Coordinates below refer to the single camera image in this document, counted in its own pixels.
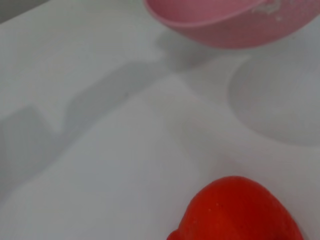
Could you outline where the pink plastic bowl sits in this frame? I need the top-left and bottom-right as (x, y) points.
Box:
(144, 0), (320, 50)

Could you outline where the orange toy fruit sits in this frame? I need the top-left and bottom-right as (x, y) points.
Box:
(166, 175), (305, 240)

